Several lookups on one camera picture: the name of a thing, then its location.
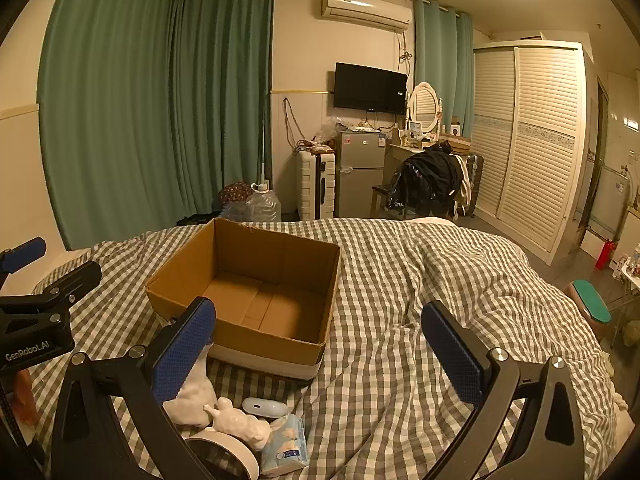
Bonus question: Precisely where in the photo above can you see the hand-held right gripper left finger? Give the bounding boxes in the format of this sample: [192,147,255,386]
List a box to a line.
[50,296,221,480]

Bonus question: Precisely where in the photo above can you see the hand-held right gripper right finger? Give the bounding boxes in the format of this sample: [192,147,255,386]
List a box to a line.
[421,300,587,480]

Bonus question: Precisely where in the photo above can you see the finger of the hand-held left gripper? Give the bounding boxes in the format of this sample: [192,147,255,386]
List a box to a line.
[0,237,47,286]
[0,261,102,333]

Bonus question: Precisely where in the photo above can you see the white cloth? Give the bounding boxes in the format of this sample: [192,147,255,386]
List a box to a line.
[162,340,221,428]

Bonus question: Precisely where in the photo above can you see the white ceramic figurine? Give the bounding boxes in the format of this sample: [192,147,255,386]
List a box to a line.
[202,396,273,453]

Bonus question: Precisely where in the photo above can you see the small white case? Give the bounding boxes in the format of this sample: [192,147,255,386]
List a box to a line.
[242,396,278,417]

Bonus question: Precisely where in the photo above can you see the wide tape roll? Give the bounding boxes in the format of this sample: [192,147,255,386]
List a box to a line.
[182,431,261,480]

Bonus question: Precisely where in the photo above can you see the brown cardboard box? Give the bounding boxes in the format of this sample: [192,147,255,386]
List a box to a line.
[145,217,342,395]

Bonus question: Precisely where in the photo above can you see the blue tissue packet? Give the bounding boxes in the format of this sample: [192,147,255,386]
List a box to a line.
[260,413,308,478]

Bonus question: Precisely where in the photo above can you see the person's left hand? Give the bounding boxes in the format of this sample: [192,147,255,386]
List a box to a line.
[14,372,38,423]

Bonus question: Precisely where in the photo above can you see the checked blanket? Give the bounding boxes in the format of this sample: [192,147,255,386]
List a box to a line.
[30,217,631,480]

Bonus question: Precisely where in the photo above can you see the green topped stool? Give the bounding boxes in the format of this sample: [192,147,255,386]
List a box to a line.
[565,280,613,333]

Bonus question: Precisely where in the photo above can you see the clear water jug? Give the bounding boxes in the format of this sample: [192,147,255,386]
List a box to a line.
[245,182,282,222]

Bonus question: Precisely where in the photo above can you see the floral fabric bag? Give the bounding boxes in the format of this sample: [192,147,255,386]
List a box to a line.
[220,181,258,206]

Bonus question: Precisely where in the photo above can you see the wooden chair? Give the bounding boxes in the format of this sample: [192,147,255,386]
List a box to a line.
[371,184,401,218]

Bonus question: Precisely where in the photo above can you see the silver suitcase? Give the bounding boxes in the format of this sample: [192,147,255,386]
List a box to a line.
[457,152,485,218]

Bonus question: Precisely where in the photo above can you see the black jacket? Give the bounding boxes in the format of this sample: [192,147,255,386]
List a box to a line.
[387,142,463,216]

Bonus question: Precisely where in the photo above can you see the red fire extinguisher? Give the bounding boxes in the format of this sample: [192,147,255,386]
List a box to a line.
[595,239,615,271]

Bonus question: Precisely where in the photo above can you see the silver small fridge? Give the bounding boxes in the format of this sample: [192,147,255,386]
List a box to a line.
[336,130,388,218]

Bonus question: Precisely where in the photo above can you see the white suitcase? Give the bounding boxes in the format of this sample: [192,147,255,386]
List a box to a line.
[296,150,338,221]

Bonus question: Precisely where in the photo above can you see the beige dressing table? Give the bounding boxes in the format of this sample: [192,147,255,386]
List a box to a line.
[384,132,451,166]

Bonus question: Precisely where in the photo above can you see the stacked cardboard boxes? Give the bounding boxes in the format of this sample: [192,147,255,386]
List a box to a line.
[439,132,473,156]

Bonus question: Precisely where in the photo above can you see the white louvred wardrobe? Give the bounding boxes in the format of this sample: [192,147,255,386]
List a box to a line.
[470,40,588,267]

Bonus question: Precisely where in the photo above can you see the white oval mirror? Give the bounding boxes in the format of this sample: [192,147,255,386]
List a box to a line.
[407,81,445,136]

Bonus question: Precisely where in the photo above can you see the clear plastic bag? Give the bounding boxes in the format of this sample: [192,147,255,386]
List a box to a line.
[314,116,351,146]

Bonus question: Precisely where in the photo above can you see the narrow green curtain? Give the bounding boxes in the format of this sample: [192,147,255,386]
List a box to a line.
[412,0,474,136]

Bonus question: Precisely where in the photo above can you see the white air conditioner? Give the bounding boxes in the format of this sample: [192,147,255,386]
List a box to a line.
[315,0,412,31]

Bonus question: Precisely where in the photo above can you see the hanging wall cable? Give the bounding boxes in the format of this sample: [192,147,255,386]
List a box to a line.
[282,97,307,147]

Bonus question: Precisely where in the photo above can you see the black wall television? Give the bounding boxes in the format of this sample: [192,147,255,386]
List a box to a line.
[333,62,408,116]

